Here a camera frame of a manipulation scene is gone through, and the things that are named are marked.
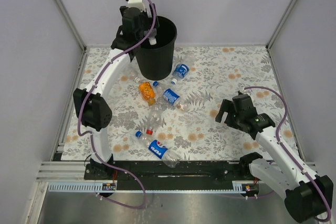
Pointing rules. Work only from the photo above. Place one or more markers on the blue label bottle white cap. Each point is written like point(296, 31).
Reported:
point(182, 68)

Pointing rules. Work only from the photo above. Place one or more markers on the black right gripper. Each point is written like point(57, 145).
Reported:
point(225, 107)

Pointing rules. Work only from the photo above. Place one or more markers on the orange juice bottle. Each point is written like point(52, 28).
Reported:
point(147, 93)

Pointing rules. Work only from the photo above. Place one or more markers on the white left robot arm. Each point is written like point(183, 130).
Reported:
point(92, 110)

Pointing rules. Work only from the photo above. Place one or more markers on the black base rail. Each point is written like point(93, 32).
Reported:
point(187, 175)

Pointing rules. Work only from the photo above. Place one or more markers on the black plastic bin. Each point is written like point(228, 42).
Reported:
point(155, 62)

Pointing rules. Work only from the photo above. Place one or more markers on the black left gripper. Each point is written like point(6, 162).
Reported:
point(145, 16)

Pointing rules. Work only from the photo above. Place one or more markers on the Pepsi bottle blue cap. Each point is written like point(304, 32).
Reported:
point(166, 155)

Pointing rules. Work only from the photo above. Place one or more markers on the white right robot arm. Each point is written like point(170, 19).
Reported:
point(306, 195)

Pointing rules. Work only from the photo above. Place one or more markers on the clear bottle red cap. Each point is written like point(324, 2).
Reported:
point(155, 118)

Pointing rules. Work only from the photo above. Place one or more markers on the clear bottle white cap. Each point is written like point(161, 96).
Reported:
point(133, 75)
point(152, 37)

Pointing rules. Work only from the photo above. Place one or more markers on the white slotted cable duct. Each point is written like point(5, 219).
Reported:
point(82, 187)

